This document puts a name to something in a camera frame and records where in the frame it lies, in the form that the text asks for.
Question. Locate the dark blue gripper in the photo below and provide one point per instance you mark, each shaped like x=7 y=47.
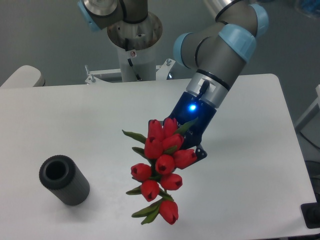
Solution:
x=192 y=122

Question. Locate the red tulip bouquet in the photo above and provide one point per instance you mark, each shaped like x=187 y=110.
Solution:
x=162 y=149

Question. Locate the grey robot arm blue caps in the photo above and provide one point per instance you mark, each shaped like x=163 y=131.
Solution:
x=218 y=53

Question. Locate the dark grey ribbed vase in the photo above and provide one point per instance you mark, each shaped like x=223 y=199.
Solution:
x=61 y=176

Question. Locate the white furniture at right edge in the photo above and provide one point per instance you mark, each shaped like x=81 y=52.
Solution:
x=312 y=110

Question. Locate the white chair back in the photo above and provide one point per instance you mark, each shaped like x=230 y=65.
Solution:
x=24 y=77

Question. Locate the white metal mounting frame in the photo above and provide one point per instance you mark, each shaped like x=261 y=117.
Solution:
x=163 y=72

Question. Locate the black table cable grommet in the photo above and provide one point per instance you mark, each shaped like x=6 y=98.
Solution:
x=311 y=214

